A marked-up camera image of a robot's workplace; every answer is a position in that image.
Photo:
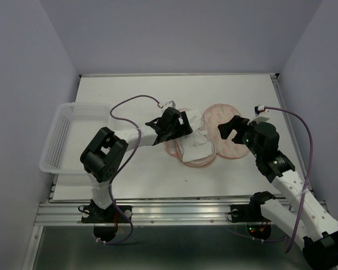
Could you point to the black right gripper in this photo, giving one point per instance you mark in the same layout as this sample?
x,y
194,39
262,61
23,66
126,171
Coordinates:
x,y
236,122

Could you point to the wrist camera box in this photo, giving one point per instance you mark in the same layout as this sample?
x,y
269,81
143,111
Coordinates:
x,y
262,115
165,105

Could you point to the white plastic basket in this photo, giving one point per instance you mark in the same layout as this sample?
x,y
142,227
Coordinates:
x,y
73,127

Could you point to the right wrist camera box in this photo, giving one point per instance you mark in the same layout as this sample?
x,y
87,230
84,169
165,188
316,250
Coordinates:
x,y
262,115

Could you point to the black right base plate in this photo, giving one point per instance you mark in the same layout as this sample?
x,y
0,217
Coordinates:
x,y
244,213

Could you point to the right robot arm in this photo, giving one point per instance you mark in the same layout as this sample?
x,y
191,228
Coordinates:
x,y
311,227

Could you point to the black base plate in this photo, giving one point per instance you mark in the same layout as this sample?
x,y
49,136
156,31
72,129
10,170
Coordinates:
x,y
244,213
96,215

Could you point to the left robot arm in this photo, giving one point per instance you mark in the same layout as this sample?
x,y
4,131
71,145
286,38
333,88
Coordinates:
x,y
103,156

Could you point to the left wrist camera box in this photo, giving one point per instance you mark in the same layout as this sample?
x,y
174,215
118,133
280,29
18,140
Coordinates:
x,y
165,105

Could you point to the white bra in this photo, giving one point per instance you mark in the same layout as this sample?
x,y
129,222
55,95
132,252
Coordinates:
x,y
195,148

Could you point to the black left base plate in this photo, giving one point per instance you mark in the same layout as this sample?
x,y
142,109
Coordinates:
x,y
96,215

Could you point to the aluminium front rail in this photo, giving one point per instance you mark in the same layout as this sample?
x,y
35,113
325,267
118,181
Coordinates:
x,y
210,212

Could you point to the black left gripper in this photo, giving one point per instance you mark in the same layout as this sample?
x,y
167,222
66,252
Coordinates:
x,y
183,129

